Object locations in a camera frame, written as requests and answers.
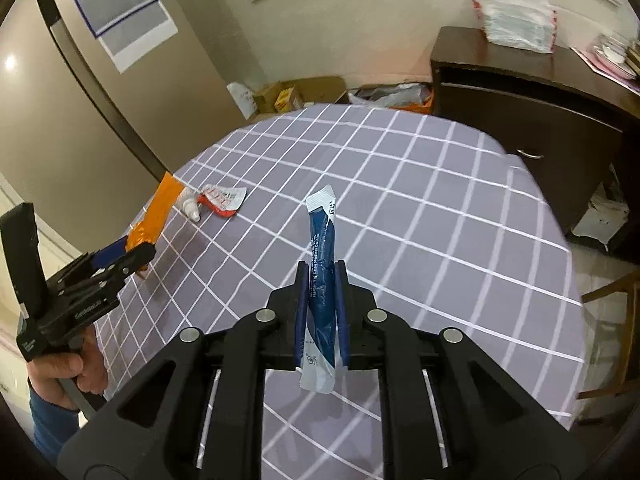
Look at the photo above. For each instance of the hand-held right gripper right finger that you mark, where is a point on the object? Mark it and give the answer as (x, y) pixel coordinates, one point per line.
(342, 310)

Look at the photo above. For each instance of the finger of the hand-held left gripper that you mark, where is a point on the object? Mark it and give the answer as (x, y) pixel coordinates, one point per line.
(111, 252)
(137, 259)

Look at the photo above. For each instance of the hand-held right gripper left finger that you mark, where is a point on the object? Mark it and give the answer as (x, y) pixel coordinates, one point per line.
(300, 310)

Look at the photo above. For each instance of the orange wrapper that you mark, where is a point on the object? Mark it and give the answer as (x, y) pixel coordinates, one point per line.
(160, 210)

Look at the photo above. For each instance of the blue white sachet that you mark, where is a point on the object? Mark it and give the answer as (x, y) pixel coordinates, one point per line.
(320, 240)

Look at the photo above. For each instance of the person's left hand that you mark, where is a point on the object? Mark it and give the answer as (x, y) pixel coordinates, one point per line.
(55, 370)

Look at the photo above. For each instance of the small white bottle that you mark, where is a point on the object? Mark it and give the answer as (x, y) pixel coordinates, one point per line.
(191, 209)

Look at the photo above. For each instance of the red white wrapper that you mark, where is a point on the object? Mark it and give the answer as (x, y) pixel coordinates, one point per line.
(222, 200)

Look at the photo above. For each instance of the purple checked tablecloth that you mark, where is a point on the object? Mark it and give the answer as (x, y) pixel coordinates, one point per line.
(425, 210)

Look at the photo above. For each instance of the beige refrigerator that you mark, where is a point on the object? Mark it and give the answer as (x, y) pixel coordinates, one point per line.
(60, 110)

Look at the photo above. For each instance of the white paper bag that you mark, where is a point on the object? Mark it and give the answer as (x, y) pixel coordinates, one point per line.
(242, 100)

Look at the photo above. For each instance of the grey plastic bag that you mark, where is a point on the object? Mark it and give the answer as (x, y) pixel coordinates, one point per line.
(385, 95)

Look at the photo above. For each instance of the white paper sheet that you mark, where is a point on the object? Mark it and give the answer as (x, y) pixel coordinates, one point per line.
(120, 5)
(142, 35)

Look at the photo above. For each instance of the cardboard box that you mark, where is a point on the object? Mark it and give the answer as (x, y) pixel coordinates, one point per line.
(315, 90)

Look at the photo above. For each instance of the dark wooden drawer cabinet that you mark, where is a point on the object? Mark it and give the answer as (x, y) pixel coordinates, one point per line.
(525, 110)

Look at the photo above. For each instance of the wooden chair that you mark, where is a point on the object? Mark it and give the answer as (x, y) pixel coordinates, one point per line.
(620, 300)

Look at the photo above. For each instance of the white plastic bag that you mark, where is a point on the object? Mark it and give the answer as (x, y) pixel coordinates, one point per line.
(515, 10)

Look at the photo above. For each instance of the pink paper sheets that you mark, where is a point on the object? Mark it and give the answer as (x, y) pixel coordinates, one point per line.
(595, 62)

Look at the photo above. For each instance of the pink plate with bowl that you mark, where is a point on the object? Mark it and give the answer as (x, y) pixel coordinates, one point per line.
(617, 52)

